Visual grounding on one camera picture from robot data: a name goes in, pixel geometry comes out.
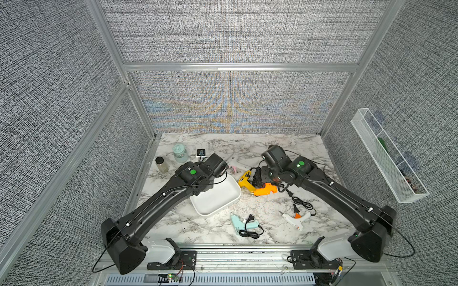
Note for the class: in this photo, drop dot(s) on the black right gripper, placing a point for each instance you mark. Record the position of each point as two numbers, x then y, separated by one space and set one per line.
268 167

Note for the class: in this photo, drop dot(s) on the white pink glue gun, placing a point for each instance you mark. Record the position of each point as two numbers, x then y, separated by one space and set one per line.
240 167

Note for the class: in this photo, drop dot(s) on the white storage box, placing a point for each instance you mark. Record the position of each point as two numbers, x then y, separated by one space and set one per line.
224 193

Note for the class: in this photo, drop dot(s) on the yellow black glue gun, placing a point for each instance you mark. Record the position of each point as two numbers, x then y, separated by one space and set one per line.
251 180

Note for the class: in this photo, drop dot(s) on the white orange glue gun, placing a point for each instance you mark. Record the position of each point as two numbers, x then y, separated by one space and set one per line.
296 221

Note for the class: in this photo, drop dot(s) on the mint green glue gun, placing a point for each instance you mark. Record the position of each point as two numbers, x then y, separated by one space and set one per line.
249 228

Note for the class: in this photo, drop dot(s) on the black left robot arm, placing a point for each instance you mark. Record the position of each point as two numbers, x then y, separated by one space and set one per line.
122 238

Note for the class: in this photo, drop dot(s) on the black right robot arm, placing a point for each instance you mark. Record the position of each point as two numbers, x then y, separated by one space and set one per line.
373 226

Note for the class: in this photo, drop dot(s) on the mint lid clear jar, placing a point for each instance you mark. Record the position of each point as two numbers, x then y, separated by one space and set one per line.
180 153

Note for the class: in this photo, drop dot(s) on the black lid small jar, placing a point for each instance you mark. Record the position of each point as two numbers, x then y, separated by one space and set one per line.
162 165

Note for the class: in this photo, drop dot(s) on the green item in basket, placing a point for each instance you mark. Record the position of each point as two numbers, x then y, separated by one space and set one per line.
383 144

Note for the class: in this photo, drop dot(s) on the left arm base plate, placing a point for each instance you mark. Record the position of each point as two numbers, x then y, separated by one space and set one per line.
185 259

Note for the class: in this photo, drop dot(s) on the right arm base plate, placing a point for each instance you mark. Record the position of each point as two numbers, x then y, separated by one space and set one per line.
311 260

